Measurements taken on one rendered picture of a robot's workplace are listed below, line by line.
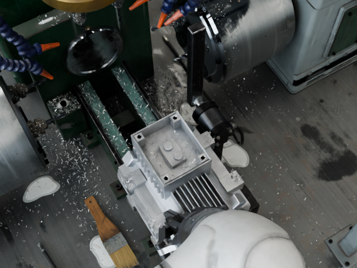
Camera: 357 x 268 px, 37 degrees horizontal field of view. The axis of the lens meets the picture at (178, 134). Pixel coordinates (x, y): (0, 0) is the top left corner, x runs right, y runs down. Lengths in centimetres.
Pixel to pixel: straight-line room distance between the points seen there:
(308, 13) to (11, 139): 67
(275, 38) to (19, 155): 59
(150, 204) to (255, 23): 44
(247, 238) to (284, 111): 90
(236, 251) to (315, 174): 82
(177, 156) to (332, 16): 51
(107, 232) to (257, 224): 74
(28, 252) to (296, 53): 79
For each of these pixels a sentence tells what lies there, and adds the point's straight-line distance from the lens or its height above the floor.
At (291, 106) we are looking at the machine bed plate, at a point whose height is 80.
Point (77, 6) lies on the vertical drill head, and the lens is 92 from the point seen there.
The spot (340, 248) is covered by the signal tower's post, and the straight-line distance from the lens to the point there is 129.
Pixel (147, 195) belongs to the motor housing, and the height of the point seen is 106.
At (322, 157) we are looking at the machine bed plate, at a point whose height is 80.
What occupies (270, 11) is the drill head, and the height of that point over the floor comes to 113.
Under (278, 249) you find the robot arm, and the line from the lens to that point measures 54.
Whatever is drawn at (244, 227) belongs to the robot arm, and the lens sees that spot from 56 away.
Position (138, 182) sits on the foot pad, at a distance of 100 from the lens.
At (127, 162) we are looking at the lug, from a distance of 102.
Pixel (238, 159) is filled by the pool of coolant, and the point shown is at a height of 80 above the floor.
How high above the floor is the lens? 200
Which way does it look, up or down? 62 degrees down
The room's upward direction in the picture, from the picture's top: 1 degrees counter-clockwise
